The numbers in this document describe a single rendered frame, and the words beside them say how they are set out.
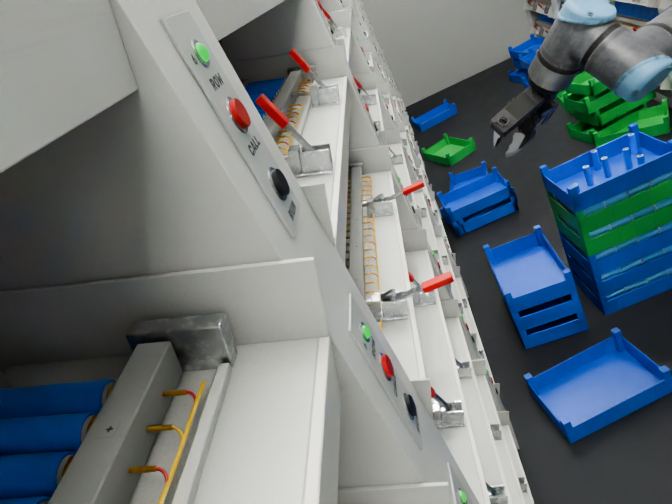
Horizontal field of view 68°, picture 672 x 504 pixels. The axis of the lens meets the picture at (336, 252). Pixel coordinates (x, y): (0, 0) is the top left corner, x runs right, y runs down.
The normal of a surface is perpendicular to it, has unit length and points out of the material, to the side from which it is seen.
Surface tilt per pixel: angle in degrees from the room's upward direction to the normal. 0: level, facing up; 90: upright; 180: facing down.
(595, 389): 0
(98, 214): 90
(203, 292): 90
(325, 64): 90
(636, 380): 0
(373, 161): 90
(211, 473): 18
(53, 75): 108
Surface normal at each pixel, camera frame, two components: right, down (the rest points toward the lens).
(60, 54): 0.99, -0.11
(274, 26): -0.04, 0.51
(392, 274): -0.14, -0.86
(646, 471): -0.44, -0.78
